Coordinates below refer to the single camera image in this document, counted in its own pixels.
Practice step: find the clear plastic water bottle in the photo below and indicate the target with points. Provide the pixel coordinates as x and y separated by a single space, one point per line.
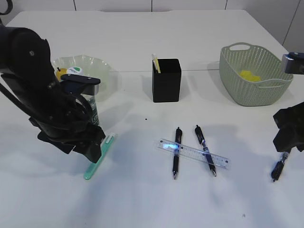
90 98

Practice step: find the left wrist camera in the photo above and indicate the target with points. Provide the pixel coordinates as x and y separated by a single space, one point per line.
77 84

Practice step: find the black pen middle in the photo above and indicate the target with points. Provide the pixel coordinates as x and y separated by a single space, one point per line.
202 142

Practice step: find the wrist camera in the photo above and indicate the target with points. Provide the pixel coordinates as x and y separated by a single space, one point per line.
77 84
293 63

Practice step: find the black pen right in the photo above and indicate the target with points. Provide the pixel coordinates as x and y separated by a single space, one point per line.
276 172

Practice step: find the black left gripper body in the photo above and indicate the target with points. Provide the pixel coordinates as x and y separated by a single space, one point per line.
64 120

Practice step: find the black pen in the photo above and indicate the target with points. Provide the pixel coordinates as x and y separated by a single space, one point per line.
202 142
276 172
175 167

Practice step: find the yellow waste paper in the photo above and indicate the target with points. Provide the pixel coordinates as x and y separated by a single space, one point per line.
249 76

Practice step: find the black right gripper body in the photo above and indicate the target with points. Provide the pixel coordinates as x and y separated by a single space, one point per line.
293 116

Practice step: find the black pen left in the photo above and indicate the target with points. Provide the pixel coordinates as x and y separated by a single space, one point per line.
175 167

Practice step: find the yellow utility knife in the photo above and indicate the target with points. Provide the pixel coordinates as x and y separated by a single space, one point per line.
156 63

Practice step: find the clear plastic ruler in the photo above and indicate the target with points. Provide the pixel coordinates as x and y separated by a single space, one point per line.
192 153

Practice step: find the black square pen holder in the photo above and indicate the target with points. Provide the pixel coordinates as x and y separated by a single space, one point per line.
166 84

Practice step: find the green wavy glass plate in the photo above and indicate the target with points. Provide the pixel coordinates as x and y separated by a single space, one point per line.
91 66

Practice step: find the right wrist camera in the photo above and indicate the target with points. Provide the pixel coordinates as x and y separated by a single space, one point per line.
293 63

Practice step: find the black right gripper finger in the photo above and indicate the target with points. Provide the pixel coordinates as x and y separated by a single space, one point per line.
289 137

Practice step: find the green woven plastic basket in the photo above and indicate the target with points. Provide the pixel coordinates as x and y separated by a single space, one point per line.
261 62

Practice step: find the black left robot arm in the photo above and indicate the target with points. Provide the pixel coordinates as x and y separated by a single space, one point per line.
25 66

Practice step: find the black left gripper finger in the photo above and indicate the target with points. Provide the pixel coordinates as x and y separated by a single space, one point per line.
92 150

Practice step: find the yellow pear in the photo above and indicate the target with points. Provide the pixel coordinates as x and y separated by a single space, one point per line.
60 72

